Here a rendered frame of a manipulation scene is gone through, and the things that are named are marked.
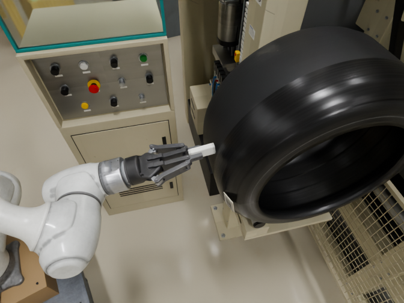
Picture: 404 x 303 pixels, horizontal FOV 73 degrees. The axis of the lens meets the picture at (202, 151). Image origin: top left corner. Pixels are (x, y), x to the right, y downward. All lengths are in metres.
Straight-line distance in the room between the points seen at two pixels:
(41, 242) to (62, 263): 0.06
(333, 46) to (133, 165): 0.54
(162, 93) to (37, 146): 1.65
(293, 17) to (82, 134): 1.04
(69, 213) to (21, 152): 2.18
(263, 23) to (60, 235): 0.74
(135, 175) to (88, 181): 0.11
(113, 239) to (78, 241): 1.43
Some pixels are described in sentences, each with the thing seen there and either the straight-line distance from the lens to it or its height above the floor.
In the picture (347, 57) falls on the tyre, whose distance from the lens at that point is 0.69.
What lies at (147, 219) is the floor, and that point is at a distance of 2.04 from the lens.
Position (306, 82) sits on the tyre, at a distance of 0.62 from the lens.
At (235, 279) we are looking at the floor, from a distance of 1.88.
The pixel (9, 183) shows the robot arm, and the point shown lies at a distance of 1.24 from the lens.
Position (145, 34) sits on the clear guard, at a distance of 1.17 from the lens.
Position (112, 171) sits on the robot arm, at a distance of 0.71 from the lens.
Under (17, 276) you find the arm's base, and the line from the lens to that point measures 1.26.
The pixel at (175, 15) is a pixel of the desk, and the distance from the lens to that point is 3.77.
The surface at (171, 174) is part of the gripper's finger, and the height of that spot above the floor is 1.25.
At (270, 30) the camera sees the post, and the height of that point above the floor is 1.41.
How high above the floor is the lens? 1.81
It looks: 51 degrees down
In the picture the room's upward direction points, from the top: straight up
